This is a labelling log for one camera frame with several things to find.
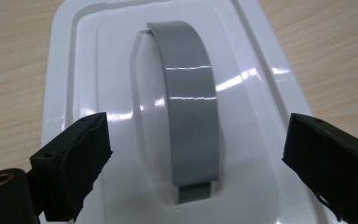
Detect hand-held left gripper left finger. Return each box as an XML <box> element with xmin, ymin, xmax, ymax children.
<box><xmin>29</xmin><ymin>111</ymin><xmax>114</xmax><ymax>223</ymax></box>

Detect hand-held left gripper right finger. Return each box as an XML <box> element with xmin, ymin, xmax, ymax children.
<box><xmin>281</xmin><ymin>112</ymin><xmax>358</xmax><ymax>224</ymax></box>

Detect white lid with grey handle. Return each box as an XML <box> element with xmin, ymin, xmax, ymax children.
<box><xmin>39</xmin><ymin>0</ymin><xmax>336</xmax><ymax>224</ymax></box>

